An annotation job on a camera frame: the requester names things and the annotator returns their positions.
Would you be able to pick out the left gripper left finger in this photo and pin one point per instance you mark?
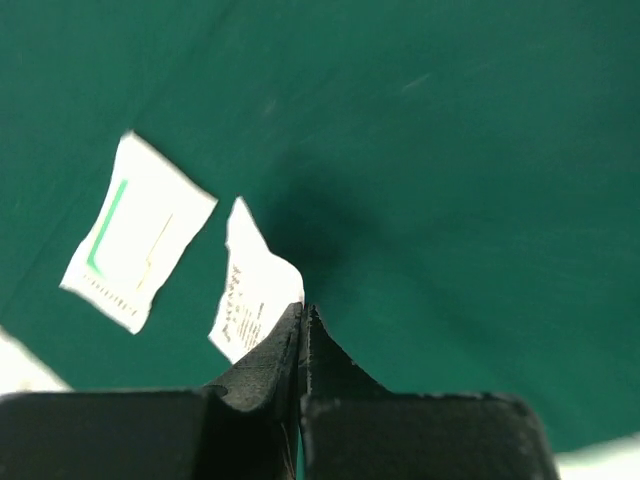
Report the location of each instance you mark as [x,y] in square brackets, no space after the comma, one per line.
[242,425]

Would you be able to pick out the white sterile packet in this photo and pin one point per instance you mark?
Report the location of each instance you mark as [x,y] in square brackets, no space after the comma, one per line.
[259,287]
[150,214]

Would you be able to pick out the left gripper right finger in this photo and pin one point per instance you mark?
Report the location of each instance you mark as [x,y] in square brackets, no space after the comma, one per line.
[352,427]

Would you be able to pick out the green surgical cloth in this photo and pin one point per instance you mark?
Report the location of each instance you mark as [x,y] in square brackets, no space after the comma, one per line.
[457,182]

